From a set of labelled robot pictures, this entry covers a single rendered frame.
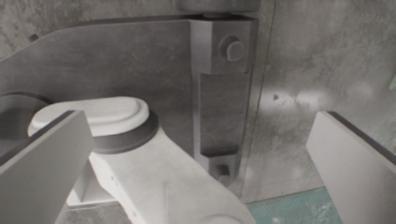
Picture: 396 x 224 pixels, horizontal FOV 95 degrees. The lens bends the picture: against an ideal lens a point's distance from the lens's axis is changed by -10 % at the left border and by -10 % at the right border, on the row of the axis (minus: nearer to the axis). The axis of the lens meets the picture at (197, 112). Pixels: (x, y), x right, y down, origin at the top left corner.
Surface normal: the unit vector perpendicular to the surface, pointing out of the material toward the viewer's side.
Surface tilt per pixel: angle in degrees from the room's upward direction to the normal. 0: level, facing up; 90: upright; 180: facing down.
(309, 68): 0
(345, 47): 0
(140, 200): 90
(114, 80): 0
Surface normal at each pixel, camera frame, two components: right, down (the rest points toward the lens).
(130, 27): 0.18, 0.51
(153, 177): -0.01, -0.86
